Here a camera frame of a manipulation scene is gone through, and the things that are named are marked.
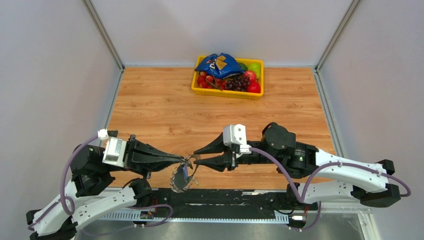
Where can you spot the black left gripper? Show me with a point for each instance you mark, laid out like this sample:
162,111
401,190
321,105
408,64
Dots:
142,157

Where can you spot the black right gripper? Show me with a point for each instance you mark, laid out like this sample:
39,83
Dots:
228,159

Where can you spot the silver key with blue tag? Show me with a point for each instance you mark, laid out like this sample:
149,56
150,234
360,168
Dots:
185,171

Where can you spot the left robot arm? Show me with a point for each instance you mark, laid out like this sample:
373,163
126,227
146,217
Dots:
91,166

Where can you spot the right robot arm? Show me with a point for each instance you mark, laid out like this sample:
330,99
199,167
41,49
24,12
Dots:
313,175

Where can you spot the yellow plastic bin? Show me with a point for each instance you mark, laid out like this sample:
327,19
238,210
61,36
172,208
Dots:
229,93

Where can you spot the purple grape bunch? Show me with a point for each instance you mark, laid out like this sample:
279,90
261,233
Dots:
238,83

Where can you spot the red cherry cluster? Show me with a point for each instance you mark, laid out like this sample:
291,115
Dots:
208,81

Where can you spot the red tomato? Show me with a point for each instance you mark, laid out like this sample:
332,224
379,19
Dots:
254,87

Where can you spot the red apple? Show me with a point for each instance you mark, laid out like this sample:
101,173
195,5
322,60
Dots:
250,76

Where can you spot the blue chips bag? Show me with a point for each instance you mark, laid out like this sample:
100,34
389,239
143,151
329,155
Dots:
220,66

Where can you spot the dark green avocado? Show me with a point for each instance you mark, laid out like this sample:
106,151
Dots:
243,66

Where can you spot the green apple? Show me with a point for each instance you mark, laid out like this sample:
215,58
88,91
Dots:
256,68

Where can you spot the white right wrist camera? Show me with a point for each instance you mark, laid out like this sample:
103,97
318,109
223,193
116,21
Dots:
235,137

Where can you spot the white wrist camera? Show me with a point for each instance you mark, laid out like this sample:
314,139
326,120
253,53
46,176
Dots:
235,137
115,147

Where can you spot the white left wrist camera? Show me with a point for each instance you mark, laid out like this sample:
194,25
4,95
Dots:
115,147

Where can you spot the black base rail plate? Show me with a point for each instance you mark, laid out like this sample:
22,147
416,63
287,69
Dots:
222,204

